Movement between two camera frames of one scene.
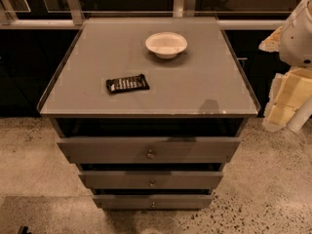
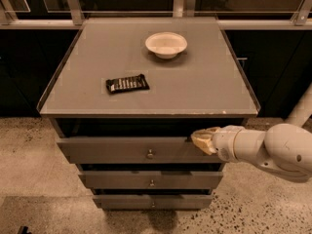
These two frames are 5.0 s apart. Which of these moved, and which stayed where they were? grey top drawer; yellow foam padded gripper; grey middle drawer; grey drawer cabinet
Moved: yellow foam padded gripper
Stayed: grey top drawer; grey drawer cabinet; grey middle drawer
